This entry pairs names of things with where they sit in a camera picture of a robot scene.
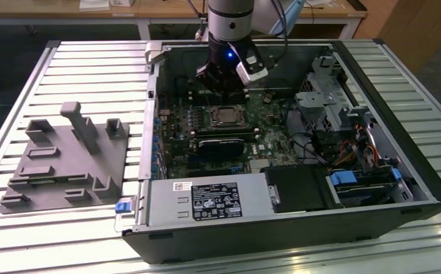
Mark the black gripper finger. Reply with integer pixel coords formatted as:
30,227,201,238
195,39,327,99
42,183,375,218
196,65,233,106

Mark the silver CPU plate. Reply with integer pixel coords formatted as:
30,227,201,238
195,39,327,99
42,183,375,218
216,107,245,124

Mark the black RAM slot bank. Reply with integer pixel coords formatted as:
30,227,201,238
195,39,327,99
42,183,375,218
189,85,251,105
195,128,255,139

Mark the CPU socket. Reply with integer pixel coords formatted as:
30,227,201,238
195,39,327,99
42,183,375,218
209,104,251,129

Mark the black plastic drive cover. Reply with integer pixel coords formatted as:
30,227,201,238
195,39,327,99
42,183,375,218
260,164,337,214

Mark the black graphics card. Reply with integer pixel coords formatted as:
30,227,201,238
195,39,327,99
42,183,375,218
196,136,247,156

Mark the green motherboard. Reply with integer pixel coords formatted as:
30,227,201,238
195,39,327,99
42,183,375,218
158,91,301,179

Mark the wooden desk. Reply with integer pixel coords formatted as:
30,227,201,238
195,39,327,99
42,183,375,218
0,0,368,41

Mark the metal drive cage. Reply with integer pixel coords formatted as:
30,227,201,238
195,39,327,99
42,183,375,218
295,55,377,132

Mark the small silver heatsink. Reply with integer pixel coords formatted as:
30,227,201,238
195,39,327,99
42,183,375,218
249,159,269,172

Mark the silver power supply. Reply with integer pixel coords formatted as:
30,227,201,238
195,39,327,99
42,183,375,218
143,173,277,228

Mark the grey parts rack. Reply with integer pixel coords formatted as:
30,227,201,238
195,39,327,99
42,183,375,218
0,101,132,215

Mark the blue disk carrier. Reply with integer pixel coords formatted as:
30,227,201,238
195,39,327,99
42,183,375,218
328,168,359,188

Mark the wooden cabinet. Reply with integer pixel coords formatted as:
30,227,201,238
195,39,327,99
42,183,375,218
355,0,441,74

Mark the black PC case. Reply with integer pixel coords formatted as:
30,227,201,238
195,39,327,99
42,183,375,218
120,39,441,265

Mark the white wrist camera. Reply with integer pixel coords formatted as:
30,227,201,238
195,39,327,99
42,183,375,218
235,47,269,86

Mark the grey case handle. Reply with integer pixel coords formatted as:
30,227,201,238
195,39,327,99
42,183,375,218
143,42,172,62

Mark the black camera cable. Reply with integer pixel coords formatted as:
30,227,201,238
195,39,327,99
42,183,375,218
269,0,291,69

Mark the black wire bundle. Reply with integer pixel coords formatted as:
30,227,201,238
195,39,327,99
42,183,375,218
287,132,328,165

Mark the orange yellow wire bundle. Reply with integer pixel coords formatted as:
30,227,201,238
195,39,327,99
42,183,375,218
333,125,381,166

